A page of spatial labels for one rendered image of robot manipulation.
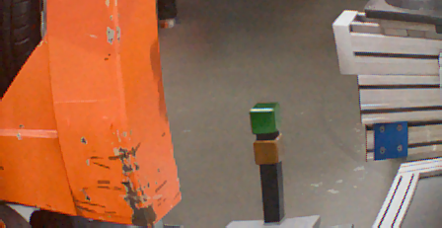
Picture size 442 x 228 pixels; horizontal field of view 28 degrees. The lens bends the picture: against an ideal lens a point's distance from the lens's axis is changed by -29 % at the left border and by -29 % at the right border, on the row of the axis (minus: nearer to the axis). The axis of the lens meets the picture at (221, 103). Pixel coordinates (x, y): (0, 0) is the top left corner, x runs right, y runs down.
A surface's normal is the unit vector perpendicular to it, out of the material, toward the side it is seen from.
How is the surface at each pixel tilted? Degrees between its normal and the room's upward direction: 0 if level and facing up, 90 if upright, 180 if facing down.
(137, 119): 90
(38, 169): 90
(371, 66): 90
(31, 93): 90
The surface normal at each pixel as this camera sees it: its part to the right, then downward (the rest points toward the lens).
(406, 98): -0.32, 0.30
